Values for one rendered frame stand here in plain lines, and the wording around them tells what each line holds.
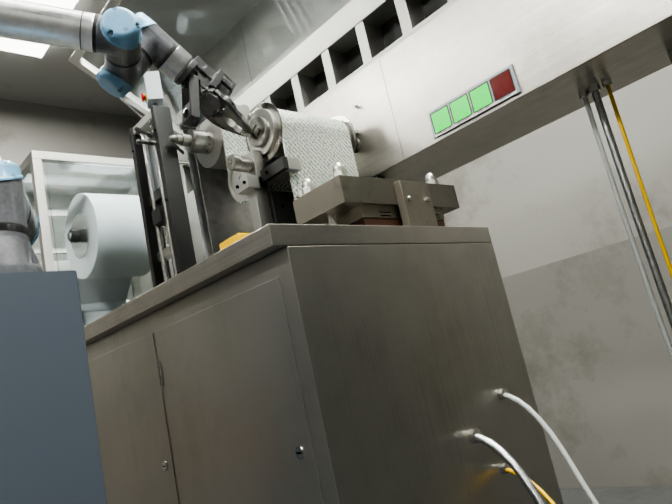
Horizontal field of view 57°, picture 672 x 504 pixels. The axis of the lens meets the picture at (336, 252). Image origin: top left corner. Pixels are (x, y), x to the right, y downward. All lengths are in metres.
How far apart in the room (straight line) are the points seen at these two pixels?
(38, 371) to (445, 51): 1.15
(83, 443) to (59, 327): 0.19
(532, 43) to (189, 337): 0.97
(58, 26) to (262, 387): 0.80
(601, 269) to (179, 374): 1.76
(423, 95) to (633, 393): 1.50
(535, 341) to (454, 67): 1.50
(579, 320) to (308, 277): 1.76
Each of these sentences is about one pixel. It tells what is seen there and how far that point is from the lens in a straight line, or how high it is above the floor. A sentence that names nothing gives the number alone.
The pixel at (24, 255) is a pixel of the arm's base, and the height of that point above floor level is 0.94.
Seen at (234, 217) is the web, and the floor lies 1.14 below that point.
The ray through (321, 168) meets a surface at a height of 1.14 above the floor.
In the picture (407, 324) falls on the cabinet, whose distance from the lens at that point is 1.21.
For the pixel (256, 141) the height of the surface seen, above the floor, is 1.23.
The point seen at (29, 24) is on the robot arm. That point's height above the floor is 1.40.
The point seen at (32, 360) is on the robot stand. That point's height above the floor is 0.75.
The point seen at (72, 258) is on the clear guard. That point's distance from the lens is 2.30.
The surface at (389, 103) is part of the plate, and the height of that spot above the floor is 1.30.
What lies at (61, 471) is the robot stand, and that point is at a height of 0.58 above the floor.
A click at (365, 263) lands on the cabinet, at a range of 1.17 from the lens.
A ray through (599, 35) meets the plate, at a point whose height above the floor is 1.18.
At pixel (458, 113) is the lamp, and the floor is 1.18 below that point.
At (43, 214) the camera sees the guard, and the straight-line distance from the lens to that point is 2.31.
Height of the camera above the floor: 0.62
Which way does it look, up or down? 11 degrees up
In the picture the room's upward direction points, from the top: 12 degrees counter-clockwise
